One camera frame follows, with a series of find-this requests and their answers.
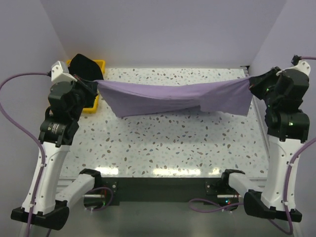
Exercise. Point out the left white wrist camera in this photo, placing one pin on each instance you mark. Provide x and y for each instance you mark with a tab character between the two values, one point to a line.
60	73

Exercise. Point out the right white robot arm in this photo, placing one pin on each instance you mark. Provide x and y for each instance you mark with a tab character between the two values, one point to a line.
288	129

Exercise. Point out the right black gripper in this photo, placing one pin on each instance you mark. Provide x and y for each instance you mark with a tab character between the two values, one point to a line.
256	82

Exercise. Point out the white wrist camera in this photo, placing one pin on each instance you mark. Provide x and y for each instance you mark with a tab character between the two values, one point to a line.
60	73
298	64

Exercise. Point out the black t shirt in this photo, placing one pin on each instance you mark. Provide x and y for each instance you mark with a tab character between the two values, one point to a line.
86	69

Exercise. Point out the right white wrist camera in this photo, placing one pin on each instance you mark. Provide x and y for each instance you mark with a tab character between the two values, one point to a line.
298	64

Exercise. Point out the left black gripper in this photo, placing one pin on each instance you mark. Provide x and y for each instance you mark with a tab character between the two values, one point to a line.
91	88

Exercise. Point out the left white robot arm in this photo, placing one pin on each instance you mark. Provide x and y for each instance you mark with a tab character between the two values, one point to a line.
43	206

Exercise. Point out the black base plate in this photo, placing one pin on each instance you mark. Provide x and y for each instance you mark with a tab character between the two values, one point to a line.
162	190

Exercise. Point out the purple t shirt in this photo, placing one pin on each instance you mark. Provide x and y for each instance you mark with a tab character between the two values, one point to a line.
130	99

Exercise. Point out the yellow plastic bin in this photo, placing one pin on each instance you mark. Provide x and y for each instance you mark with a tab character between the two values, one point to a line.
94	109

